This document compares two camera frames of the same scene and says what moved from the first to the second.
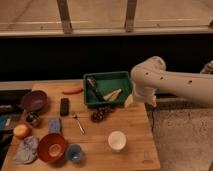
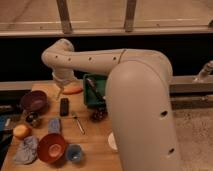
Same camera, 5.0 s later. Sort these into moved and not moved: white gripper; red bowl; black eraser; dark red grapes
Moved: white gripper
Not moved: red bowl; black eraser; dark red grapes
